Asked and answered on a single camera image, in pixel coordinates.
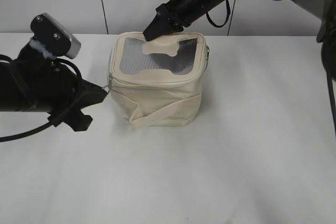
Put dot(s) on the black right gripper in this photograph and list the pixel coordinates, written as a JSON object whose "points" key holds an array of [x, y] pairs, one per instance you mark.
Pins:
{"points": [[172, 16]]}

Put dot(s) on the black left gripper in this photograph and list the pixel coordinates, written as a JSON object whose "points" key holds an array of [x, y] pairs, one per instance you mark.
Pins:
{"points": [[45, 84]]}

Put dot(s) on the cream white zipper bag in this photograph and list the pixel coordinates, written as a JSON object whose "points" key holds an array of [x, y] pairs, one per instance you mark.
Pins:
{"points": [[159, 82]]}

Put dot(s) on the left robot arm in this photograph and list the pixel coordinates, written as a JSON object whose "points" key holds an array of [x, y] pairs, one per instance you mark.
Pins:
{"points": [[9, 94]]}

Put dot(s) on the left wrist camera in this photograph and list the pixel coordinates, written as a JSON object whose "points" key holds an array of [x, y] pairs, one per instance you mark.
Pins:
{"points": [[53, 37]]}

